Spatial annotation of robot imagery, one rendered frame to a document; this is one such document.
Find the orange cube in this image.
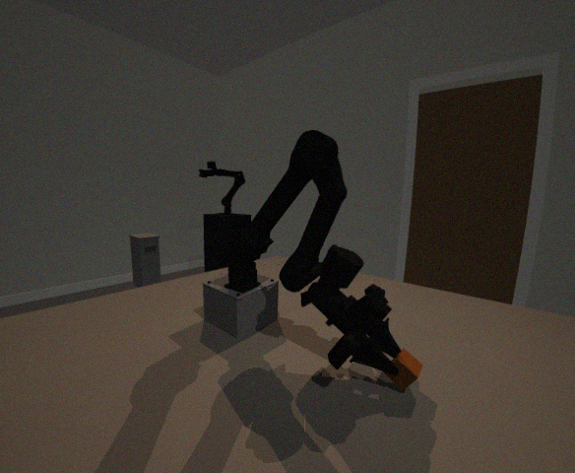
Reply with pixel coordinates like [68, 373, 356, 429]
[384, 348, 423, 391]

